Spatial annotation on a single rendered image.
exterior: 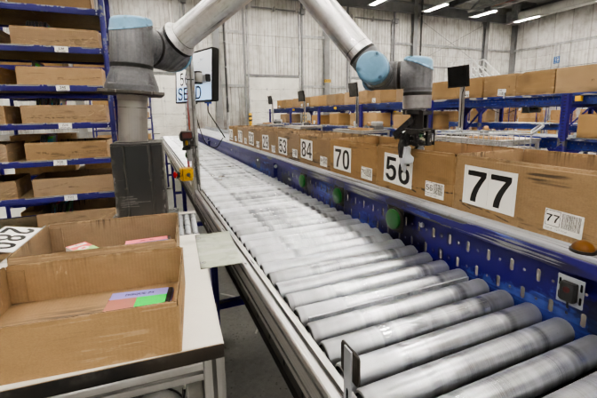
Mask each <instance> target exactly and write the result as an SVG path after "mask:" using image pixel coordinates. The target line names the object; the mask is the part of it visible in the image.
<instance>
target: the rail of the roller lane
mask: <svg viewBox="0 0 597 398"><path fill-rule="evenodd" d="M160 139H162V140H163V138H162V137H160ZM163 147H164V149H165V151H166V153H167V154H170V156H169V157H170V159H171V161H172V163H173V165H174V166H175V168H176V170H177V171H179V168H182V167H184V166H183V165H182V163H181V162H180V161H179V159H178V158H177V156H175V155H174V153H173V152H172V151H171V149H170V148H169V146H168V145H167V144H166V142H165V141H164V140H163ZM174 163H175V164H174ZM183 182H184V184H185V186H186V187H187V190H188V192H189V193H190V194H191V196H192V184H191V181H190V180H189V181H183ZM192 198H193V196H192ZM195 202H196V205H197V207H198V209H199V211H200V212H201V213H202V215H203V218H204V219H205V221H206V223H207V225H208V226H209V228H210V230H211V231H212V233H217V232H225V231H228V232H229V234H230V235H231V237H232V239H233V241H234V244H235V247H236V249H237V250H238V252H239V254H240V257H241V259H242V261H243V263H241V264H234V265H231V267H232V268H233V270H234V271H235V274H236V276H237V277H238V279H239V281H240V283H241V284H242V286H243V288H244V290H245V291H246V293H247V295H248V297H249V298H250V300H251V303H252V304H253V305H254V307H255V309H256V310H257V312H258V314H259V316H260V318H261V320H262V322H263V323H264V324H265V326H266V328H267V330H268V332H269V334H270V336H271V337H272V339H273V341H274V342H275V344H276V346H277V348H278V349H279V351H280V353H281V355H282V356H283V359H284V360H285V362H286V363H287V365H288V367H289V369H290V370H291V373H292V375H293V376H294V378H295V379H296V381H297V382H298V385H299V387H300V388H301V390H302V392H303V394H304V395H305V397H306V398H344V379H343V378H342V377H341V376H340V375H339V373H338V372H337V370H336V369H335V368H334V366H333V365H332V364H331V362H330V361H329V359H328V358H327V357H326V355H325V354H324V353H323V351H322V350H321V348H320V347H319V346H318V345H317V344H316V343H315V341H314V340H313V338H312V337H311V336H310V334H309V333H308V332H307V330H306V329H305V327H304V326H303V325H302V323H301V322H300V321H299V319H298V318H297V316H296V315H295V314H294V313H293V312H292V311H291V309H290V308H289V306H288V305H287V304H286V302H285V301H284V300H283V298H282V297H281V295H280V294H279V293H278V291H277V290H276V289H275V287H274V286H273V284H272V283H271V282H270V281H269V280H268V279H267V277H266V276H265V274H264V273H263V272H262V270H261V269H260V268H259V266H258V265H257V263H256V262H255V261H254V259H253V258H252V257H251V255H250V254H249V252H248V251H247V250H246V249H245V248H244V247H243V245H242V244H241V242H240V241H239V240H238V238H237V237H236V236H235V234H234V233H233V231H232V230H231V229H230V227H229V226H228V225H227V223H226V222H225V220H223V218H222V217H221V216H220V215H219V213H218V212H217V210H216V209H215V208H214V206H213V205H212V204H211V202H210V201H209V199H208V198H207V197H206V195H205V194H204V193H203V191H202V190H201V191H200V190H199V189H197V190H196V191H195Z"/></svg>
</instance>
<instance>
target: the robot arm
mask: <svg viewBox="0 0 597 398"><path fill-rule="evenodd" d="M250 1H251V0H202V1H201V2H200V3H198V4H197V5H196V6H195V7H194V8H192V9H191V10H190V11H189V12H188V13H186V14H185V15H184V16H183V17H182V18H181V19H179V20H178V21H177V22H176V23H171V22H168V23H166V24H165V25H164V26H163V27H161V28H160V29H159V30H156V29H153V21H152V20H151V19H149V18H145V17H141V16H135V15H115V16H112V17H110V19H109V24H108V40H109V72H108V74H107V79H106V81H105V83H104V88H108V89H120V90H133V91H145V92H159V87H158V84H157V82H156V80H155V76H154V68H155V69H159V70H163V71H166V72H172V73H173V72H175V73H177V72H181V71H183V70H184V69H186V68H187V67H188V66H189V64H190V62H191V59H192V55H193V54H194V52H195V46H196V45H197V44H199V43H200V42H201V41H202V40H203V39H204V38H205V37H206V36H208V35H209V34H210V33H212V32H213V31H214V30H215V29H217V28H218V27H219V26H221V25H222V24H223V23H224V22H226V21H227V20H228V19H229V18H231V17H232V16H233V15H234V14H236V13H237V12H238V11H240V10H241V9H242V8H243V7H244V6H245V5H246V4H248V3H249V2H250ZM299 1H300V2H301V3H302V4H303V6H304V7H305V8H306V10H307V11H308V12H309V13H310V14H311V16H312V17H313V18H314V20H315V21H316V22H317V23H318V25H319V26H320V27H321V28H322V30H323V31H324V32H325V33H326V35H327V36H328V37H329V38H330V40H331V41H332V42H333V43H334V44H335V45H336V46H337V47H338V49H339V50H340V51H341V52H342V54H343V55H344V56H345V57H346V59H347V60H348V61H349V64H350V65H351V66H352V68H353V69H354V70H355V71H356V73H357V75H358V76H359V78H360V79H361V80H362V86H363V88H364V89H365V90H367V91H374V90H397V89H403V99H402V108H403V109H407V110H406V112H405V114H410V118H409V119H408V120H406V121H405V122H404V123H403V124H402V125H401V126H400V127H399V128H398V129H396V130H395V131H394V132H393V135H394V139H399V143H398V156H399V158H400V164H401V167H402V171H403V173H406V169H407V164H410V163H413V161H414V157H413V156H412V155H411V154H410V151H411V147H410V145H412V146H414V148H415V149H423V150H425V149H424V147H425V146H432V145H434V141H432V133H433V134H434V139H435V129H431V128H428V116H429V115H431V114H432V111H428V110H426V109H427V108H431V107H432V87H433V70H434V69H433V60H432V58H430V57H427V56H406V57H405V58H404V59H403V61H389V62H388V59H387V58H386V56H385V55H384V54H383V53H381V52H380V51H379V49H378V48H377V47H376V46H375V44H374V43H372V42H371V41H370V40H369V39H368V37H367V36H366V35H365V34H364V33H363V32H362V31H361V30H360V28H359V27H358V26H357V25H356V24H355V22H354V21H353V20H352V19H351V17H350V16H349V15H348V14H347V13H346V11H345V10H344V9H343V8H342V6H341V5H340V4H339V3H338V1H337V0H299Z"/></svg>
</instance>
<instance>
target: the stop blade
mask: <svg viewBox="0 0 597 398"><path fill-rule="evenodd" d="M468 280H469V277H468V276H465V277H461V278H458V279H454V280H451V281H447V282H444V283H437V284H434V285H430V286H426V287H423V288H419V289H416V290H413V291H406V292H403V293H399V294H395V295H392V296H388V297H385V298H379V299H375V300H372V301H368V302H364V303H361V304H357V305H353V306H348V307H344V308H340V309H337V310H333V311H329V312H326V313H322V314H317V315H313V316H309V317H308V322H314V321H318V320H321V319H324V318H328V317H332V316H335V315H339V314H344V313H348V312H352V311H355V310H358V309H362V308H365V307H369V306H375V305H378V304H382V303H386V302H388V301H392V300H396V299H402V298H405V297H408V296H412V295H416V294H419V293H422V292H426V291H432V290H436V289H439V288H442V287H446V286H450V285H453V284H456V283H462V282H466V281H468Z"/></svg>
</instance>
